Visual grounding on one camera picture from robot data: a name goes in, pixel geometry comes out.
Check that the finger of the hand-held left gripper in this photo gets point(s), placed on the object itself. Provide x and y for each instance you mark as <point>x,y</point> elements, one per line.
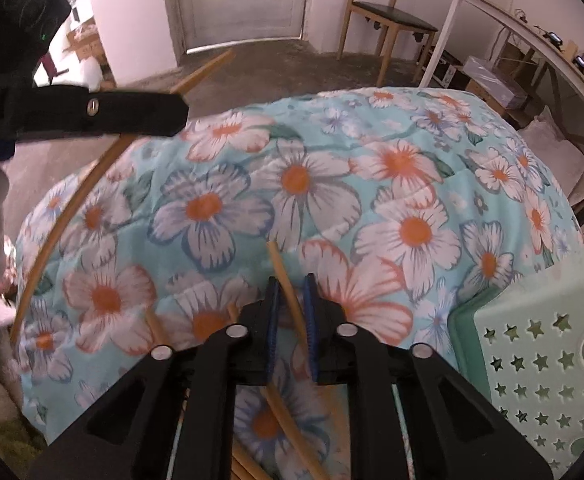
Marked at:
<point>132,112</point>

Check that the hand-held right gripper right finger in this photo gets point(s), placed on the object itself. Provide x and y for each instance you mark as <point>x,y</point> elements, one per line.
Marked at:
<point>312,330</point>

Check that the cardboard box under desk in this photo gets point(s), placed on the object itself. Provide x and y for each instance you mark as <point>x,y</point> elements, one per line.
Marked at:
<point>487,97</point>

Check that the wooden chair with dark seat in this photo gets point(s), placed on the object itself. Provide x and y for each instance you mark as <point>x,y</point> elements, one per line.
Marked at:
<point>392,12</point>

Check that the green star-cutout utensil holder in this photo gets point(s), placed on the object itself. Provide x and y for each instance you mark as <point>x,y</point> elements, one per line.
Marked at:
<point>467,340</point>

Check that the plastic-wrapped grey box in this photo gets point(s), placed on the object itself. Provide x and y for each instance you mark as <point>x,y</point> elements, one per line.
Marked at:
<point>494,75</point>

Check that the floral blue blanket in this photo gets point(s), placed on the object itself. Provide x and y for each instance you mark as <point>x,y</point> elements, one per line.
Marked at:
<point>322,185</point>

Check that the white panel door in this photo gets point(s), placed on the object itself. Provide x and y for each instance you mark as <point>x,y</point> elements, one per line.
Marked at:
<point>242,0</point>

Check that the large white sack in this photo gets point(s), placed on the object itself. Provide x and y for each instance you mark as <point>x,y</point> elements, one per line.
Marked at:
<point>552,155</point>

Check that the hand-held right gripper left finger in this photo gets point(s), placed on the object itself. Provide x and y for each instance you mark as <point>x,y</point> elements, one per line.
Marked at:
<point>272,330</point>

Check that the white-legged desk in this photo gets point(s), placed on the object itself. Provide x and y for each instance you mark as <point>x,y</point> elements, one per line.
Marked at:
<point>522,25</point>

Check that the open cardboard box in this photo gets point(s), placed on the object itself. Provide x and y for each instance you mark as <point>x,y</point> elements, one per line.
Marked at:
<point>84,45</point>

